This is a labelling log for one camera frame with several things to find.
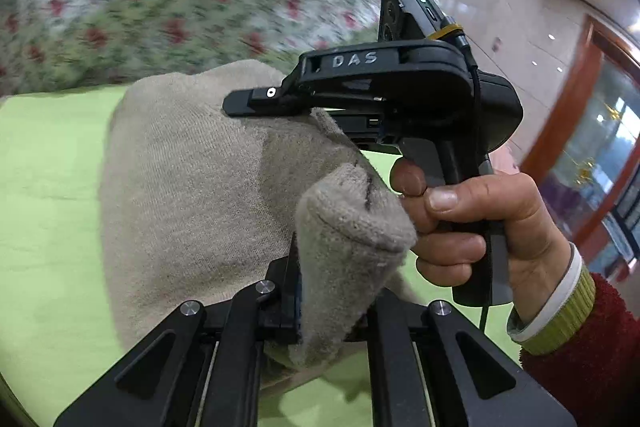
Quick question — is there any beige knit sweater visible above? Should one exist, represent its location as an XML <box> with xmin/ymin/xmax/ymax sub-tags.
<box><xmin>97</xmin><ymin>59</ymin><xmax>427</xmax><ymax>389</ymax></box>

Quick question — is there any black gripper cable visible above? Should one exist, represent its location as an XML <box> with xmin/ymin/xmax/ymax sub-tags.
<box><xmin>440</xmin><ymin>21</ymin><xmax>501</xmax><ymax>334</ymax></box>

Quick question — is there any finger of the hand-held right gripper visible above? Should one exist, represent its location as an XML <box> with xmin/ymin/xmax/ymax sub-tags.
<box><xmin>222</xmin><ymin>86</ymin><xmax>314</xmax><ymax>118</ymax></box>

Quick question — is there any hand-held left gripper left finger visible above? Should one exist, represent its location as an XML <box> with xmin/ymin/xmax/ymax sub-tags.
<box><xmin>52</xmin><ymin>256</ymin><xmax>303</xmax><ymax>427</ymax></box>

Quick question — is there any wooden framed glass door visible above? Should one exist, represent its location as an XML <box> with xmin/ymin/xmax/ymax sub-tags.
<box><xmin>519</xmin><ymin>14</ymin><xmax>640</xmax><ymax>269</ymax></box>

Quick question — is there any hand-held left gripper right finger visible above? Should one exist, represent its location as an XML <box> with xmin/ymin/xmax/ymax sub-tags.
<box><xmin>369</xmin><ymin>289</ymin><xmax>577</xmax><ymax>427</ymax></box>

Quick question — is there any light green bed sheet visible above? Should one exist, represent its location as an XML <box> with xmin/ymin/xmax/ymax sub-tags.
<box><xmin>0</xmin><ymin>84</ymin><xmax>522</xmax><ymax>427</ymax></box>

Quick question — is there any person's right forearm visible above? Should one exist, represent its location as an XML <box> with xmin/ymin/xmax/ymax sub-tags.
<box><xmin>507</xmin><ymin>242</ymin><xmax>640</xmax><ymax>427</ymax></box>

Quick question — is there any person's right hand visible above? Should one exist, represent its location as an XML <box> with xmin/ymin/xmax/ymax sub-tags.
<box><xmin>389</xmin><ymin>146</ymin><xmax>584</xmax><ymax>324</ymax></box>

